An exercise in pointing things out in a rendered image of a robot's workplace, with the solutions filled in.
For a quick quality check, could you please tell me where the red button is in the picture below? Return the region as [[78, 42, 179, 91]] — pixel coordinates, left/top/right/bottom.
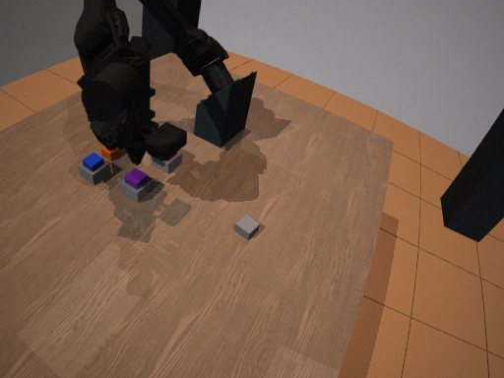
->
[[151, 152, 182, 173]]

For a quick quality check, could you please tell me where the blue button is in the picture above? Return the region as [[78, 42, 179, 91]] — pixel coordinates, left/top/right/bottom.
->
[[78, 153, 111, 185]]

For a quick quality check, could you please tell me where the purple button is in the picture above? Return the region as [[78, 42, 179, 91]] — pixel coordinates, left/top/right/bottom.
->
[[119, 168, 155, 203]]

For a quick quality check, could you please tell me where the orange block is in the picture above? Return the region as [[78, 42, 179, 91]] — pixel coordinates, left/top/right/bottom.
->
[[101, 146, 121, 160]]

